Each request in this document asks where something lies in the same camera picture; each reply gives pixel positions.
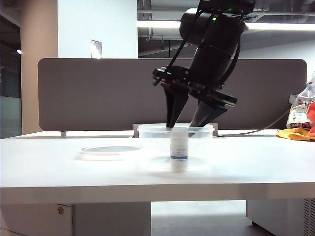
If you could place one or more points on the round clear plastic box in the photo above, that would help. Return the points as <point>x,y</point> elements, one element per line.
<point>152,147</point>

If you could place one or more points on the red cloth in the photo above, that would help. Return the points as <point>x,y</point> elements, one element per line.
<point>312,115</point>

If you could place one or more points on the small round lamp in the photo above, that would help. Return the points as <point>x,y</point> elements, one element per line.
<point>19,51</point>

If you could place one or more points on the metal wall plate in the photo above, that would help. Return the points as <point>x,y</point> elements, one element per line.
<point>96,49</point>

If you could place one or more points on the white divider bracket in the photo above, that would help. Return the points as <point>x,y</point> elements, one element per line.
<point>63,134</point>

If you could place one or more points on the white drawer cabinet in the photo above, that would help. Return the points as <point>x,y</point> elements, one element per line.
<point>110,218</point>

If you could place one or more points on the yellow orange cloth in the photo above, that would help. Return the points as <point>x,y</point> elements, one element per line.
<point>292,135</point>

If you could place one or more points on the grey fabric desk divider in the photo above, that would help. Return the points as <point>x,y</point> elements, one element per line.
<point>98,93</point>

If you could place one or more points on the printed plastic snack bag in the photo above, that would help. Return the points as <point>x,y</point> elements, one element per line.
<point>299,110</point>

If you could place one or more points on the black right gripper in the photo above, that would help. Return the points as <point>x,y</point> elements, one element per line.
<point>177,77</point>

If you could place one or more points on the round metal cabinet lock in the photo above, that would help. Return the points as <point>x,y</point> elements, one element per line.
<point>59,211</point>

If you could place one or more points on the long white ceiling light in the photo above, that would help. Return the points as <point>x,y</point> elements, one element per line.
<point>157,24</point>

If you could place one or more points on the white vented cabinet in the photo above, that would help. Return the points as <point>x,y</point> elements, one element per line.
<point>275,214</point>

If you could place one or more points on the small white medicine bottle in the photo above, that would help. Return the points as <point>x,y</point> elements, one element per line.
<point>179,150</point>

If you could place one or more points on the clear plastic snap lid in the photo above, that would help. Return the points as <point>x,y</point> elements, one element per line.
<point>108,150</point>

